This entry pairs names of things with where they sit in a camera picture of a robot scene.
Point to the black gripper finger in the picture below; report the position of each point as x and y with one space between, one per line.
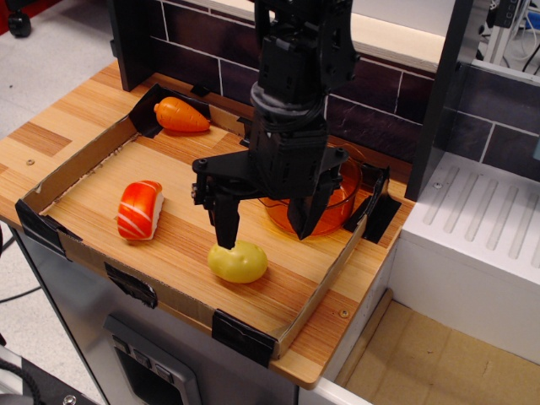
226 220
309 201

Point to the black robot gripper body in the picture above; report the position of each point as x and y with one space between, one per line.
288 157

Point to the salmon nigiri sushi toy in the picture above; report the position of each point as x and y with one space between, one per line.
139 210

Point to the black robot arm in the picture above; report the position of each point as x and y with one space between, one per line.
306 52

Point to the orange transparent plastic pot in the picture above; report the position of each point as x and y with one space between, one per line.
341 203

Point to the cardboard fence with black tape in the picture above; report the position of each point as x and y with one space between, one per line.
298 311

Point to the yellow toy potato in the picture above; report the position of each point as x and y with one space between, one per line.
243 264

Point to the orange toy carrot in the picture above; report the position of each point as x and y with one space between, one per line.
176 115

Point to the grey toy oven front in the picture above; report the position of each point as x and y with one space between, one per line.
154 376

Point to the white toy sink drainboard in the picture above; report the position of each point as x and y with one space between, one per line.
468 255

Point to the black caster wheel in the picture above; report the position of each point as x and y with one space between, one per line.
19 24

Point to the dark grey vertical post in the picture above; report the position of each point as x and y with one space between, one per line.
429 144

